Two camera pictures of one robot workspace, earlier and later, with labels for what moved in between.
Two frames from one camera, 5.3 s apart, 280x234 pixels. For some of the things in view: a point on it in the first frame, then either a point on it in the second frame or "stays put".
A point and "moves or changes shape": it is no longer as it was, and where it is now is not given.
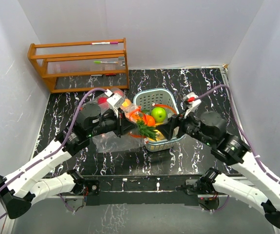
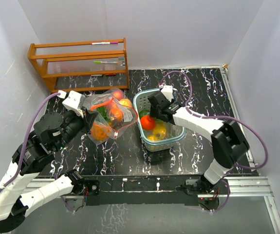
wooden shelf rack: x=100 y=65 stays put
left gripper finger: x=127 y=124 -> x=90 y=116
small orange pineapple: x=152 y=131 moves or changes shape
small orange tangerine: x=148 y=120 stays put
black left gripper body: x=110 y=123 -> x=75 y=124
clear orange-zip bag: x=116 y=100 stays put
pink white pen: x=104 y=43 stays put
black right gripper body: x=189 y=125 -> x=154 y=113
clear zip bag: x=110 y=142 moves or changes shape
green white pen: x=97 y=62 stays put
